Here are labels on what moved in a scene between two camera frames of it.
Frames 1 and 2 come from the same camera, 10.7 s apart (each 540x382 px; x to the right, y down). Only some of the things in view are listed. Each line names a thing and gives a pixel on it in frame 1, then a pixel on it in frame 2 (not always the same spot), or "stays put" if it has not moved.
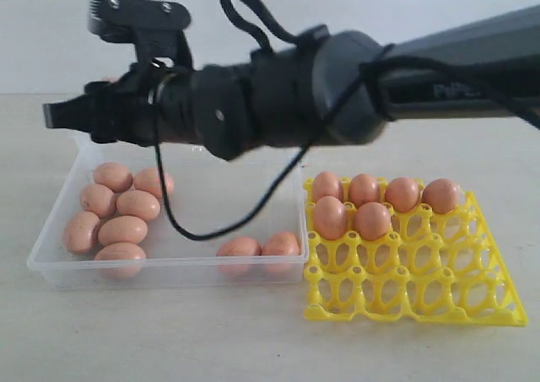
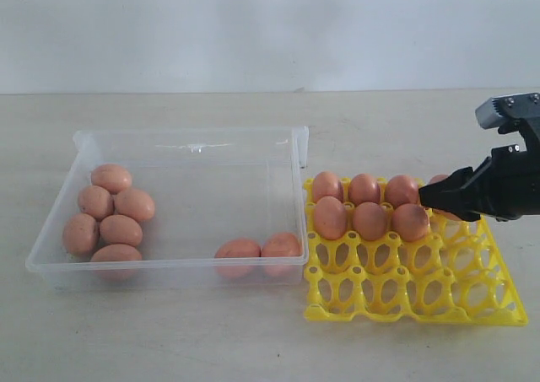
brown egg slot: x=326 y=184 stays put
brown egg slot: x=364 y=189 stays put
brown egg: x=148 y=179 to x=411 y=222
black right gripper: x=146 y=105 to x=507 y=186
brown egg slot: x=402 y=194 stays put
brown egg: x=330 y=217 stays put
